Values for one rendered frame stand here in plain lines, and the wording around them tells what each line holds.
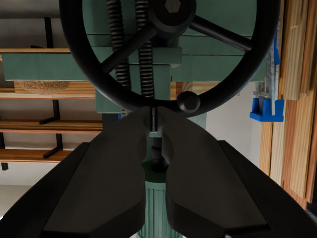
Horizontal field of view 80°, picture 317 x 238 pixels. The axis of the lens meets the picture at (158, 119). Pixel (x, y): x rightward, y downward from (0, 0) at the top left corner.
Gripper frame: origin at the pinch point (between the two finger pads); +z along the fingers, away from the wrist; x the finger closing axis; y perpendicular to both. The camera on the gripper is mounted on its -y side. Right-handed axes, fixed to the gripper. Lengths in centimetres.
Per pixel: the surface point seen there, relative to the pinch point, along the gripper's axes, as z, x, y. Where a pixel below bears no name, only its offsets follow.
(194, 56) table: 33.5, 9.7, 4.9
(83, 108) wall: 260, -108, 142
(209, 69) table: 32.5, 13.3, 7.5
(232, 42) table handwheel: 16.4, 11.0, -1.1
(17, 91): 45, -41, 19
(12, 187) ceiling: 214, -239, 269
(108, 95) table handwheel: 13.6, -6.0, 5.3
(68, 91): 45, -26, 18
